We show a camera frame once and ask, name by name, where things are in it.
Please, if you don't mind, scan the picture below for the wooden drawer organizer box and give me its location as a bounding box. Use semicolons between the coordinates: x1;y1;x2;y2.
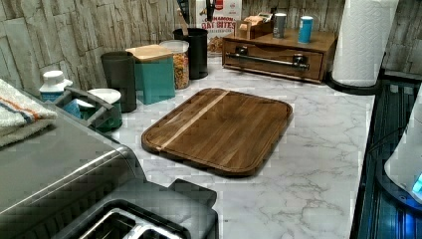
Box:
222;29;337;84

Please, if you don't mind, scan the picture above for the black metal drawer handle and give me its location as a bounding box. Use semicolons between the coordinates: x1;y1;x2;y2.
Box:
225;47;310;71

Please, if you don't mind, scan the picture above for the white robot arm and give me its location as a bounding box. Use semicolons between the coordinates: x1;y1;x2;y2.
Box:
384;91;422;203

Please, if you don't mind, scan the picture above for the wooden cutting board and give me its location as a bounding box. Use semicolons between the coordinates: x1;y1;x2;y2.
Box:
141;89;293;176

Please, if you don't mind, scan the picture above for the clear cereal jar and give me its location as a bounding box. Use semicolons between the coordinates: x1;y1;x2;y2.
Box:
160;40;189;90

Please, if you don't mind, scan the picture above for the teal canister wooden lid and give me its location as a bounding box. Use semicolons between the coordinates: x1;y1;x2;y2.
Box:
126;45;175;105

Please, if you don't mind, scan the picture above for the black utensil holder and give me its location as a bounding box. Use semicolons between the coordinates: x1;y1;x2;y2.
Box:
173;28;208;80

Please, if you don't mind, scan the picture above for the wooden utensil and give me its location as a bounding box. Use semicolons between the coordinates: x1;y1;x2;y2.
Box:
177;8;189;37

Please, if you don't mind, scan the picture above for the wooden tea bag caddy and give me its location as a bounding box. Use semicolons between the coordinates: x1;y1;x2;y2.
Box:
234;13;274;40

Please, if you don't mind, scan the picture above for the dark smoky glass tumbler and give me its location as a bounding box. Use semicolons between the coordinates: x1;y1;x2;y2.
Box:
101;51;136;113

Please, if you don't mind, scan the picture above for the teal jar white lid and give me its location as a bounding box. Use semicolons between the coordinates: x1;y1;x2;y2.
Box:
55;87;122;132

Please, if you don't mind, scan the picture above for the cinnamon oat bites box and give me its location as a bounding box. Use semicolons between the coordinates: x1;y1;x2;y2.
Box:
195;0;242;54

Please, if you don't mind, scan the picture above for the black slot toaster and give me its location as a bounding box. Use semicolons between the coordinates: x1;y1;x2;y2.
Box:
53;179;219;239

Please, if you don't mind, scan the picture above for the blue spice shaker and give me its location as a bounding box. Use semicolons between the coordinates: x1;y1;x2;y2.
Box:
298;16;314;44

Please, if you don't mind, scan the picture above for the white bottle blue label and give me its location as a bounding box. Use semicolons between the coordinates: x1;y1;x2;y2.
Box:
39;70;73;102

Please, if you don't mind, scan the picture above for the silver toaster oven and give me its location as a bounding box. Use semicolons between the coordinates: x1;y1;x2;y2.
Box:
0;102;145;239

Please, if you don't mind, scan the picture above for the paper towel roll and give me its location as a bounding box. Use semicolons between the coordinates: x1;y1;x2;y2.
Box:
325;0;399;96

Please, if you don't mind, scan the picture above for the striped white kitchen towel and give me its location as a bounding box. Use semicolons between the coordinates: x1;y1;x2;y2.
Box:
0;80;58;147

